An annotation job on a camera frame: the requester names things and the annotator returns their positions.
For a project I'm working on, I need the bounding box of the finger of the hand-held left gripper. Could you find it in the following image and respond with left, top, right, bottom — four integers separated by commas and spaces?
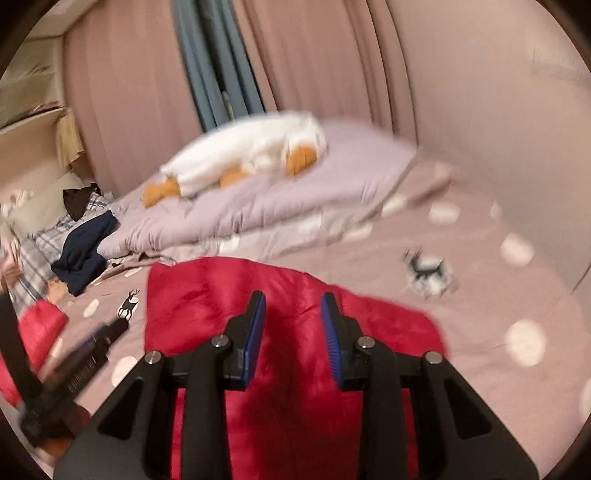
39, 318, 130, 402
0, 290, 42, 407

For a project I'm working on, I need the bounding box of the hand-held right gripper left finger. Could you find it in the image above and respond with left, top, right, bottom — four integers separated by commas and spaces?
54, 291, 267, 480

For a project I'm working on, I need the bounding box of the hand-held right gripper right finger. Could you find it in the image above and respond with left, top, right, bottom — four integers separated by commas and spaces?
321, 291, 539, 480

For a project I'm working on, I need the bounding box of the red puffer jacket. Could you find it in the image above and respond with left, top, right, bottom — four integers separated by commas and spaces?
0, 257, 448, 480

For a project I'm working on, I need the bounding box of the plaid garment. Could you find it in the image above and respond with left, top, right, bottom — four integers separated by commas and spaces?
9, 191, 114, 315

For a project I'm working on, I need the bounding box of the navy garment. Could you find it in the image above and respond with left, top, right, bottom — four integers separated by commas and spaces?
51, 211, 121, 296

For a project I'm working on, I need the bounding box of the lilac folded quilt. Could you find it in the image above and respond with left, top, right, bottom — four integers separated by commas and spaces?
97, 122, 419, 264

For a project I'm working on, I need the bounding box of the pink dotted bed sheet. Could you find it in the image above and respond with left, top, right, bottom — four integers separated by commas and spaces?
0, 157, 591, 480

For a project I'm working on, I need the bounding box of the dark brown garment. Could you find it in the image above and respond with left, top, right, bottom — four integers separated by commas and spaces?
62, 183, 103, 221

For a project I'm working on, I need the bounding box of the white plush duck toy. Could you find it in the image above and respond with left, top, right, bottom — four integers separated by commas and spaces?
142, 111, 328, 209

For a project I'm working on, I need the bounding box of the yellow straw item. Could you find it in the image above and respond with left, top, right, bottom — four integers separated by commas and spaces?
55, 108, 88, 169

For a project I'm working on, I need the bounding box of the pink curtain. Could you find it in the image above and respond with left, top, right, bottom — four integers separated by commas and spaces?
62, 0, 416, 195

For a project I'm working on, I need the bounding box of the blue curtain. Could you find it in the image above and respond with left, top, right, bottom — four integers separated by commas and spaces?
171, 0, 266, 132

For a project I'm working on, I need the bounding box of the cream wall shelf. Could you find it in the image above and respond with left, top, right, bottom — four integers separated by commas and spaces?
0, 37, 70, 185

